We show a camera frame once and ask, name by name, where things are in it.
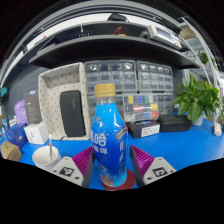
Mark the black wall shelf unit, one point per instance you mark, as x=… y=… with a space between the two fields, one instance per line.
x=106 y=48

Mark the clear organizer with colourful parts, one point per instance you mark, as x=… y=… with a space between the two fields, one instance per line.
x=141 y=108

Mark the black box with white label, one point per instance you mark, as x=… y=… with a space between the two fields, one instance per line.
x=143 y=129

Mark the small white box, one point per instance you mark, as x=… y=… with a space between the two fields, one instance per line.
x=36 y=133

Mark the brown cardboard box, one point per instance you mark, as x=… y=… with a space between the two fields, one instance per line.
x=10 y=151

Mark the grey small-parts drawer cabinet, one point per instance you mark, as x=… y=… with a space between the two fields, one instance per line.
x=155 y=76
x=165 y=103
x=119 y=105
x=110 y=75

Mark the black rectangular case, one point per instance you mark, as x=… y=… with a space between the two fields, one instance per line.
x=72 y=113

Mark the green potted plant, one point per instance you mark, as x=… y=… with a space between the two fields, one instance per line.
x=195 y=100

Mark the flat black case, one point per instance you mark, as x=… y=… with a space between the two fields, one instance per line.
x=175 y=123

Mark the dark grey carton box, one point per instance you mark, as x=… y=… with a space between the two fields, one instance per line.
x=33 y=108

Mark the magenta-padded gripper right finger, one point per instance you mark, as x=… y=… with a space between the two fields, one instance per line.
x=158 y=170

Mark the small white adapter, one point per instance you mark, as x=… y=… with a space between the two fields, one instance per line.
x=217 y=130

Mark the white perforated tray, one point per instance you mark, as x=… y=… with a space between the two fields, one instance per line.
x=53 y=86

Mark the blue carton box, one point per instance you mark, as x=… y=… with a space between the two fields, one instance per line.
x=16 y=135

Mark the white metal rack shelf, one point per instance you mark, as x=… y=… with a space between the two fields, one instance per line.
x=203 y=50

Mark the white ribbed cup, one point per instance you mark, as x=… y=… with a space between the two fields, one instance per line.
x=41 y=158

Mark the thin white stirrer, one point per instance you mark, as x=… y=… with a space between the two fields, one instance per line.
x=50 y=143

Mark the blue drink bottle gold cap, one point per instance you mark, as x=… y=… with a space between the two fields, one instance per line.
x=108 y=133

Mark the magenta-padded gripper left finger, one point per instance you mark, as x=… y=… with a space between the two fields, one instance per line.
x=68 y=171

